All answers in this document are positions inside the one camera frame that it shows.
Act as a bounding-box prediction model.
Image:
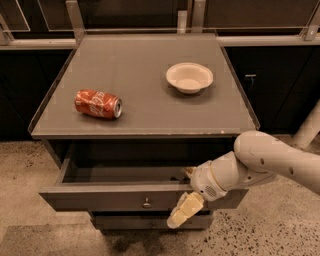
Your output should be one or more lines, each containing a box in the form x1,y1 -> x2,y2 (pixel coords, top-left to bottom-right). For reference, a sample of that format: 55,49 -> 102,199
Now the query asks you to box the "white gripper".
167,160 -> 230,229

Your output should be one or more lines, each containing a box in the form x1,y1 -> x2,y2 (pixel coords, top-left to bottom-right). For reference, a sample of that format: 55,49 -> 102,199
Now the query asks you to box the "grey top drawer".
40,139 -> 232,213

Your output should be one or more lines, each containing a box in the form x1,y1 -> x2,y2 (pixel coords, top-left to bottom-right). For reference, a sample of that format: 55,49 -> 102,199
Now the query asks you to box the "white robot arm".
167,102 -> 320,229

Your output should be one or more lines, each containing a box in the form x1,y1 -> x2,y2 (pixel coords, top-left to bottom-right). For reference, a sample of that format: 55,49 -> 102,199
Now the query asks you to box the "grey drawer cabinet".
30,34 -> 259,218

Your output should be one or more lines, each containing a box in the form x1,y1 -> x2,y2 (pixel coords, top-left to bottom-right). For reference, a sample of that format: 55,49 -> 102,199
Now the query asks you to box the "white paper bowl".
166,62 -> 214,94

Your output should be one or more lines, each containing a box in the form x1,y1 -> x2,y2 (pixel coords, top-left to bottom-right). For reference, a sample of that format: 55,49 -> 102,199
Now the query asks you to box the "red crushed soda can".
74,89 -> 122,119

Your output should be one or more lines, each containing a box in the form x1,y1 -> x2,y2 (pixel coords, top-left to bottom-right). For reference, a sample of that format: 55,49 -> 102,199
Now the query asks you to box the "metal railing frame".
0,0 -> 320,50

